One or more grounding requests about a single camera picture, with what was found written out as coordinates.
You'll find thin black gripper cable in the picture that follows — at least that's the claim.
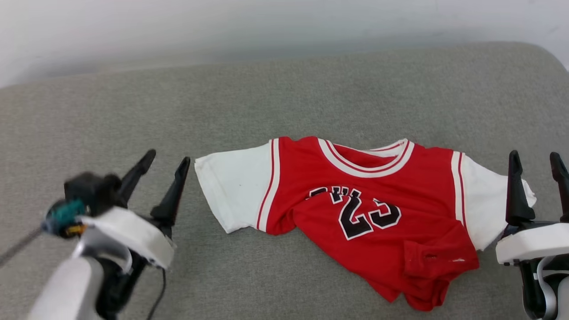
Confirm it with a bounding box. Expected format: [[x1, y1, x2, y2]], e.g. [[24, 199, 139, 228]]
[[146, 268, 168, 320]]

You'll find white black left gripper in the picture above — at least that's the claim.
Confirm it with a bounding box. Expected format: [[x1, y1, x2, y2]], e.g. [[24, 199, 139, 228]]
[[76, 149, 191, 312]]

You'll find grey fabric sofa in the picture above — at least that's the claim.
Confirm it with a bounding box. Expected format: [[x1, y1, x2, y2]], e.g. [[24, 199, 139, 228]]
[[0, 41, 569, 320]]

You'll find red white basketball jersey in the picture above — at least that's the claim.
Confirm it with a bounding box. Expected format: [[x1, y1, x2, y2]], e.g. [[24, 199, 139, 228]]
[[194, 136, 537, 312]]

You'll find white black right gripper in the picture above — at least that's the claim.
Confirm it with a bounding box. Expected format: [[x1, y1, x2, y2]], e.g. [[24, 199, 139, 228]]
[[495, 150, 569, 266]]

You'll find thick black camera cable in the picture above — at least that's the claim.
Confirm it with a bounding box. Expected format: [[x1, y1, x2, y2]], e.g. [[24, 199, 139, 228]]
[[0, 226, 46, 268]]

